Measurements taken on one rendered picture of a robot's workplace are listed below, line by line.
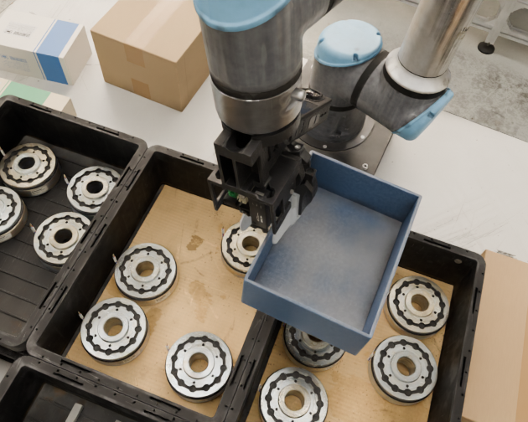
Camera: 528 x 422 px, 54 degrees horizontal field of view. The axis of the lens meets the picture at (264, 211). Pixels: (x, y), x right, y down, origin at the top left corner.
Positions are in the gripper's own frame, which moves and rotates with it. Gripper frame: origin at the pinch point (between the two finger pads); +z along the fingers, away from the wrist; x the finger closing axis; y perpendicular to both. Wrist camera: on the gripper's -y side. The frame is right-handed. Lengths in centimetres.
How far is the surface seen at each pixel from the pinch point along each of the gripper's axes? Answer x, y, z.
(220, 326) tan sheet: -8.7, 7.1, 28.7
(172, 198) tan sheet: -29.1, -10.1, 25.9
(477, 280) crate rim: 25.6, -15.9, 23.3
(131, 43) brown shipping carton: -57, -38, 19
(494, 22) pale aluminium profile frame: 6, -193, 99
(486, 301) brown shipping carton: 28.8, -17.3, 30.8
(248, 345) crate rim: -0.7, 10.3, 19.7
